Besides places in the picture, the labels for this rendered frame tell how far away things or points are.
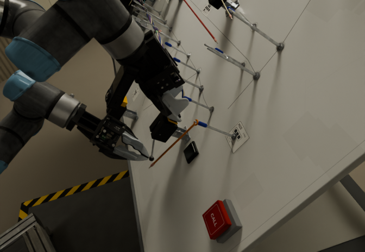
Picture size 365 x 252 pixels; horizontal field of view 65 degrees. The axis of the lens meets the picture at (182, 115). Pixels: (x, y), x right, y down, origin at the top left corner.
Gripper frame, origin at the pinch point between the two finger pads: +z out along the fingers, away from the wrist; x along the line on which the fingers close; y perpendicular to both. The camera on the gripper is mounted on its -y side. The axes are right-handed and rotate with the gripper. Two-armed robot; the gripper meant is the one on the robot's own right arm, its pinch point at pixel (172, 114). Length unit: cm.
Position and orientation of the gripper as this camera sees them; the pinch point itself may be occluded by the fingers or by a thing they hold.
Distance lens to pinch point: 67.1
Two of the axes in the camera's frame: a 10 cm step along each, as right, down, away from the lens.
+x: -2.4, -6.5, 7.3
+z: 4.8, 5.7, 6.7
